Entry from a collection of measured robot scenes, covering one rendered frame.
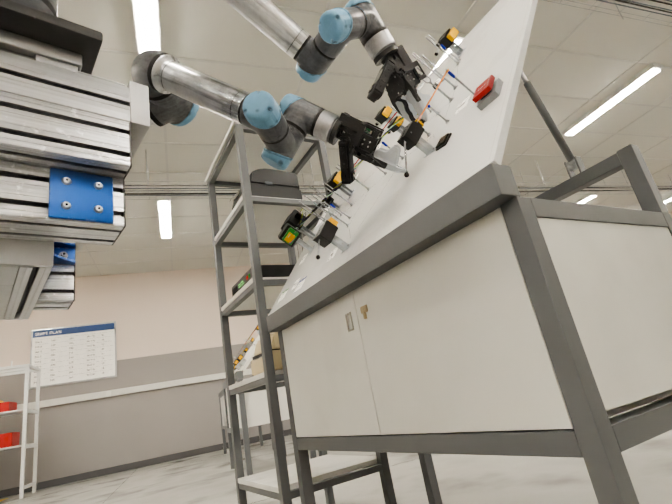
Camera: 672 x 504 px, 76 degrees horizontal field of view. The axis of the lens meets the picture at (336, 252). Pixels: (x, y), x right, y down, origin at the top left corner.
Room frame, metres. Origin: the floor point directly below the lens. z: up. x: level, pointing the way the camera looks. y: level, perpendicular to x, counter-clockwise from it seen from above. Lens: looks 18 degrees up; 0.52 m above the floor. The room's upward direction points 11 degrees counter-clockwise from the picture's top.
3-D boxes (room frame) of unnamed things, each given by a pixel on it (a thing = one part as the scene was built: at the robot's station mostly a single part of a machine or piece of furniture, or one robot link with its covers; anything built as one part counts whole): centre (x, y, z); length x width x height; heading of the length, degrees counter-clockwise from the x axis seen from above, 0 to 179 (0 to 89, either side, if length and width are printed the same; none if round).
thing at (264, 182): (2.00, 0.30, 1.56); 0.30 x 0.23 x 0.19; 124
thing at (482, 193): (1.22, -0.01, 0.83); 1.18 x 0.06 x 0.06; 32
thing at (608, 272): (1.39, -0.28, 0.60); 1.17 x 0.58 x 0.40; 32
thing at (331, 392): (1.46, 0.12, 0.60); 0.55 x 0.02 x 0.39; 32
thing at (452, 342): (0.99, -0.18, 0.60); 0.55 x 0.03 x 0.39; 32
